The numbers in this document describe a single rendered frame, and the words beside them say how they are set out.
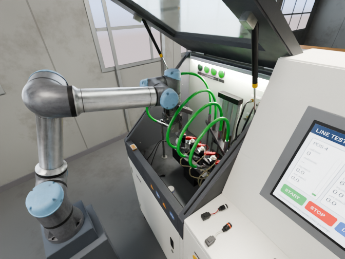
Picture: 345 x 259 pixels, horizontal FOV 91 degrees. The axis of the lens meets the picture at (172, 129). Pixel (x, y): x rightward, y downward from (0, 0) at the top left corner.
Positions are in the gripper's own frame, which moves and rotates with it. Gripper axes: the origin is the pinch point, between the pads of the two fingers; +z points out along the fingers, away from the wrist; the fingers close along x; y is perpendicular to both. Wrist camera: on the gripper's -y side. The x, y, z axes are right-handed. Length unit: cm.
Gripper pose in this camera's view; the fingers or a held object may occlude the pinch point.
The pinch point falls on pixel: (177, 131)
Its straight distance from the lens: 98.5
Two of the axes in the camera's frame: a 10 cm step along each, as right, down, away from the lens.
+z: 0.3, 8.2, 5.7
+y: -8.3, 3.3, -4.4
